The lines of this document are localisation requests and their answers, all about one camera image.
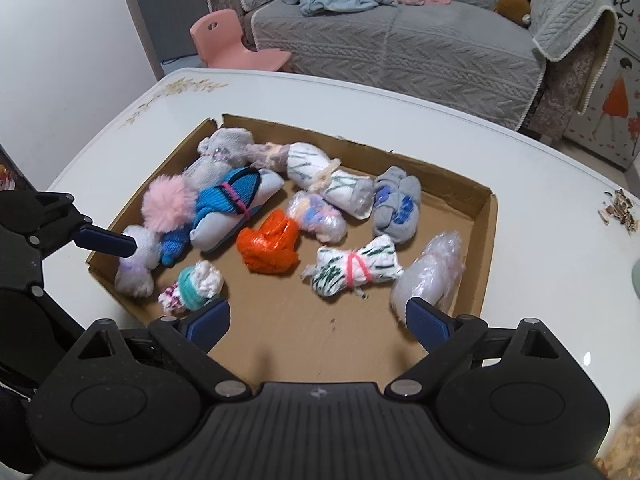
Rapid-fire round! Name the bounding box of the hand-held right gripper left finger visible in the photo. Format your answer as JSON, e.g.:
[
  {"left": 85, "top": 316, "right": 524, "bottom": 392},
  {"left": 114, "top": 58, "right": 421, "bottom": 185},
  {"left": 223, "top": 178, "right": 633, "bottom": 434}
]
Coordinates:
[{"left": 64, "top": 298, "right": 253, "bottom": 404}]

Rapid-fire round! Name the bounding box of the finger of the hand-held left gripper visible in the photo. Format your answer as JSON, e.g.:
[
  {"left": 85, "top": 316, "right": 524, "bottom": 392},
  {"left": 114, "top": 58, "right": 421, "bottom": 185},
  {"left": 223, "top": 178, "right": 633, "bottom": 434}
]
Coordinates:
[{"left": 0, "top": 191, "right": 139, "bottom": 262}]

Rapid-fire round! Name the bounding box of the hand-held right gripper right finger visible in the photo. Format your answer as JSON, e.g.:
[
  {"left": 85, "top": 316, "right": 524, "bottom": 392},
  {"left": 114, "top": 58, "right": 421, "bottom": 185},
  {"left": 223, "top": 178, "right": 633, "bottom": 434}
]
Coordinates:
[{"left": 384, "top": 297, "right": 572, "bottom": 397}]

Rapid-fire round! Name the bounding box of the white sock bundle teal band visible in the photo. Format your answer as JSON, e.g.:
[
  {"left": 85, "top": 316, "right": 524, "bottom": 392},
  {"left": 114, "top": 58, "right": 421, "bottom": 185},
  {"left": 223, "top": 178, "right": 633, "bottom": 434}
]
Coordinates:
[{"left": 158, "top": 260, "right": 225, "bottom": 317}]

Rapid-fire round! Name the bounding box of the bubble wrap bundle purple band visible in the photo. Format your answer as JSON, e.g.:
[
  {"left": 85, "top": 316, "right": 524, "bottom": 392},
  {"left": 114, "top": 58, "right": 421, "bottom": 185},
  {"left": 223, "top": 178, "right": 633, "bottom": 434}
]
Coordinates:
[{"left": 114, "top": 225, "right": 162, "bottom": 302}]

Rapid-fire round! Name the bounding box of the clear bubble wrap bundle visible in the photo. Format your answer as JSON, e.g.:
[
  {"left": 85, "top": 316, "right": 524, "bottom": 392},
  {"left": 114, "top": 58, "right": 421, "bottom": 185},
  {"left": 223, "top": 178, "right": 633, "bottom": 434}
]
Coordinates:
[{"left": 389, "top": 231, "right": 466, "bottom": 329}]

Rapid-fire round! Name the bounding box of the shallow cardboard box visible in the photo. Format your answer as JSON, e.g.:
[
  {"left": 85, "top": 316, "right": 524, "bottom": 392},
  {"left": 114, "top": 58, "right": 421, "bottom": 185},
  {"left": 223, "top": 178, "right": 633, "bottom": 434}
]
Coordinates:
[{"left": 86, "top": 113, "right": 500, "bottom": 396}]

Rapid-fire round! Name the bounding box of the orange plastic bag bundle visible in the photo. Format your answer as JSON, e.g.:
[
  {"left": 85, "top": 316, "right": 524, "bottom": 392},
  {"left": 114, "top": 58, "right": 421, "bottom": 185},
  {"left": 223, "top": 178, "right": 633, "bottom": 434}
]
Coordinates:
[{"left": 236, "top": 209, "right": 301, "bottom": 275}]

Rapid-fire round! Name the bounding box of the white patterned sock pink tie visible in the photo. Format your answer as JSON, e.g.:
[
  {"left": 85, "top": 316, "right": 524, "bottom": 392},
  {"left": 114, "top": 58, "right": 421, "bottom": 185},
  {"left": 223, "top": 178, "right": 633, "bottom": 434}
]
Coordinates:
[{"left": 301, "top": 233, "right": 405, "bottom": 302}]

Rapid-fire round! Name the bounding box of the grey sock bundle blue print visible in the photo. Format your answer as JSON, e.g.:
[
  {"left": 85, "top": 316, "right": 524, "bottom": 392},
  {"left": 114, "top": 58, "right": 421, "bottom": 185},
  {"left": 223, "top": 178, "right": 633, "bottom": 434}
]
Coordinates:
[{"left": 372, "top": 166, "right": 423, "bottom": 246}]

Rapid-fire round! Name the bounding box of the pastel striped bundle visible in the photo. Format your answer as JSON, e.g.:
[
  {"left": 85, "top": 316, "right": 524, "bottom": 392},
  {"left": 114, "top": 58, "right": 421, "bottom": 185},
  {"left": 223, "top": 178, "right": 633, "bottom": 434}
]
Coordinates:
[{"left": 288, "top": 190, "right": 348, "bottom": 245}]

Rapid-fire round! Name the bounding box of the white green striped sock bundle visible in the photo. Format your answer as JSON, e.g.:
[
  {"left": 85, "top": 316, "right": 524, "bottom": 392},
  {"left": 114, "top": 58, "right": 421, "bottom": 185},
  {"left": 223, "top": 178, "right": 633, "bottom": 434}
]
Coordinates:
[{"left": 286, "top": 142, "right": 376, "bottom": 220}]

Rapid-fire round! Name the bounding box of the small blue sock bundle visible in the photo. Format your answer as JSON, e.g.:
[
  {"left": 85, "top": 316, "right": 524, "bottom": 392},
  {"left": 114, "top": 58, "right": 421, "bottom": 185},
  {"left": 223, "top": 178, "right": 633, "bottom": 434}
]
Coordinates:
[{"left": 159, "top": 225, "right": 194, "bottom": 268}]

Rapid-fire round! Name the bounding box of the pink fluffy pom-pom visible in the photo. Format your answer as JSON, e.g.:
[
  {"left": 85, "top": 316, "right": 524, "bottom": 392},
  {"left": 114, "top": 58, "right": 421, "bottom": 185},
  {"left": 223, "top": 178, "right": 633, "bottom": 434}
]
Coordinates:
[{"left": 142, "top": 174, "right": 199, "bottom": 234}]

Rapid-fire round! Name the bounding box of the light grey sock bundle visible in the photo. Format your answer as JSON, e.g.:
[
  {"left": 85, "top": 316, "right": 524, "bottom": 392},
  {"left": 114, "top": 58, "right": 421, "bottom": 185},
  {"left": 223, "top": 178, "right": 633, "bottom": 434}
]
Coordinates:
[{"left": 181, "top": 128, "right": 257, "bottom": 192}]

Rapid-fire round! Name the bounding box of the pale pink sock bundle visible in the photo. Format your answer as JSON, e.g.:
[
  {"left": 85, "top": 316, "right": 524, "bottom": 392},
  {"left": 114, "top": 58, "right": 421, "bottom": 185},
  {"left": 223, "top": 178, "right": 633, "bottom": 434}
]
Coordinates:
[{"left": 249, "top": 142, "right": 292, "bottom": 172}]

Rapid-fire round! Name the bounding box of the pink plastic chair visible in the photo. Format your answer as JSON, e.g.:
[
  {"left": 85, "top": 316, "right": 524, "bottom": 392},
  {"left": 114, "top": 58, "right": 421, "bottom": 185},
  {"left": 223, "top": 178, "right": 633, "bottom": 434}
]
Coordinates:
[{"left": 189, "top": 8, "right": 292, "bottom": 72}]

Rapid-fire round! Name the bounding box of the grey sofa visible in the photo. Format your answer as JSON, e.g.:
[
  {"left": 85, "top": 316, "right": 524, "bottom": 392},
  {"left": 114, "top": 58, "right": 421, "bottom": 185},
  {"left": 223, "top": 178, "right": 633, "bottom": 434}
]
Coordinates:
[{"left": 198, "top": 0, "right": 620, "bottom": 142}]

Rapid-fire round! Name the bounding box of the white cabinet with figure print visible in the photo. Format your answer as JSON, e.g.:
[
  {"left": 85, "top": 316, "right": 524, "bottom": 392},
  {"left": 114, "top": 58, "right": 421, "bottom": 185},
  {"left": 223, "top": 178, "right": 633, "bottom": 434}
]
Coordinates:
[{"left": 564, "top": 0, "right": 640, "bottom": 172}]

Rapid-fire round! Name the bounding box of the brown plush toy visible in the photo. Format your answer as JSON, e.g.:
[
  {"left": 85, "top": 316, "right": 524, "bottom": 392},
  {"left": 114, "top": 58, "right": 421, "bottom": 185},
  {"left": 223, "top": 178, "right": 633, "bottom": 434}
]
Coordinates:
[{"left": 494, "top": 0, "right": 532, "bottom": 27}]

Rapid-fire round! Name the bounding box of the grey knitted throw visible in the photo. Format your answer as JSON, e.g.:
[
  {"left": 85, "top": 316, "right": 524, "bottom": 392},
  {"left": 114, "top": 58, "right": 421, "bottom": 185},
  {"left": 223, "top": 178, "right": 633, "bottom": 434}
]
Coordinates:
[{"left": 529, "top": 0, "right": 619, "bottom": 112}]

